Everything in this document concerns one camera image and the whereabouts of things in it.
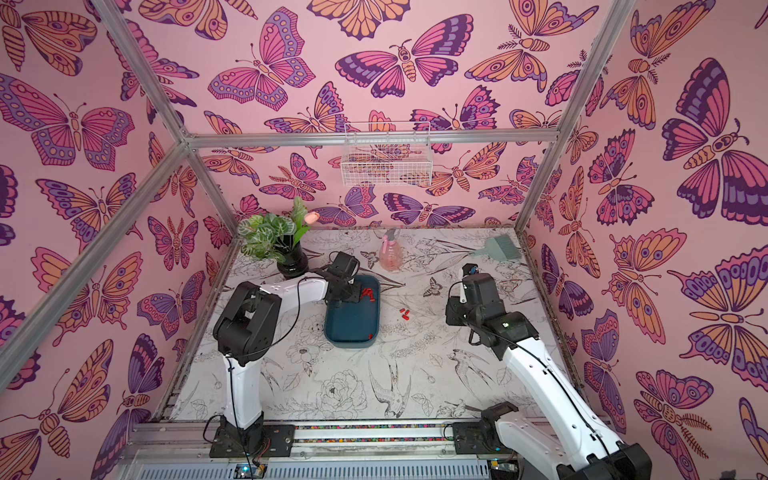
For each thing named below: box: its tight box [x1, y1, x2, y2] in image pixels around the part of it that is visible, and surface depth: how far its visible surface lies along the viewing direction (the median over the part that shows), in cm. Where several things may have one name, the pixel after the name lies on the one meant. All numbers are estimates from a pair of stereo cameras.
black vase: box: [274, 234, 309, 279], surface depth 99 cm
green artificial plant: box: [237, 197, 320, 263], surface depth 87 cm
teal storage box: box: [324, 275, 381, 349], surface depth 93 cm
